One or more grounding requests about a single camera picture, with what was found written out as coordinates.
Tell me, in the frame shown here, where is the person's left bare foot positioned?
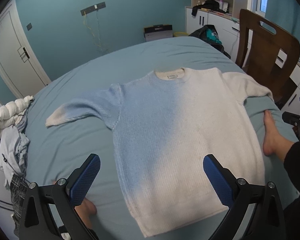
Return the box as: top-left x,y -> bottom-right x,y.
75,198 -> 97,229

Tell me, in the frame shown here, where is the black garment on cabinet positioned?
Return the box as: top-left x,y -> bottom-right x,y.
191,0 -> 226,17

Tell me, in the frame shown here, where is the blue and white knit sweater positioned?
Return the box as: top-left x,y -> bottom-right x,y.
46,68 -> 271,237

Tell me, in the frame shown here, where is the white bedroom door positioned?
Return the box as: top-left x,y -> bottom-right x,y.
0,0 -> 51,98

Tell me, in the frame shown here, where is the white cabinet with shelves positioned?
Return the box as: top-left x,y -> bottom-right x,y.
186,0 -> 300,115

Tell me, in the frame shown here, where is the person's bare foot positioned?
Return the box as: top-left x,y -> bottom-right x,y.
75,198 -> 97,229
263,110 -> 294,162

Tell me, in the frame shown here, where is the brown wooden chair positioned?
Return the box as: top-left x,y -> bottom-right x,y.
236,9 -> 300,108

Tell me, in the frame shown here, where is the pile of grey clothes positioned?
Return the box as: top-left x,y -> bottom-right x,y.
0,118 -> 30,190

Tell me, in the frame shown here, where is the black and teal bag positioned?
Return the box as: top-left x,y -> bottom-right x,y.
189,24 -> 231,59

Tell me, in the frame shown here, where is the person's right bare foot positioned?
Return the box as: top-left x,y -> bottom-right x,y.
263,110 -> 294,162

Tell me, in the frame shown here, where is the white puffy duvet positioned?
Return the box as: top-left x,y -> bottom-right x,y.
0,95 -> 34,138

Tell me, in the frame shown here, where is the black and white box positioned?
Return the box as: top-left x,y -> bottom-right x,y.
143,24 -> 173,42

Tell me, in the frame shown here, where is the yellow bin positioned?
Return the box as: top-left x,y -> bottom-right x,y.
173,31 -> 188,37

